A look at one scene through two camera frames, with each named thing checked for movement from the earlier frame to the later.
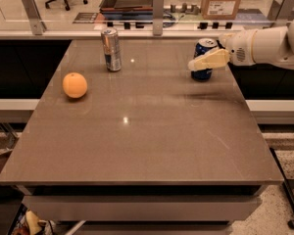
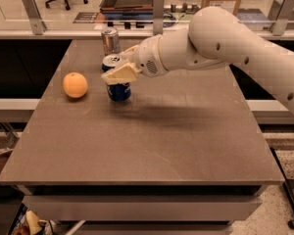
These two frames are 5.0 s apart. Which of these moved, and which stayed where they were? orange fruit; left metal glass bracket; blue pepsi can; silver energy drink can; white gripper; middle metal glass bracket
Moved: blue pepsi can; white gripper
Stayed: silver energy drink can; middle metal glass bracket; left metal glass bracket; orange fruit
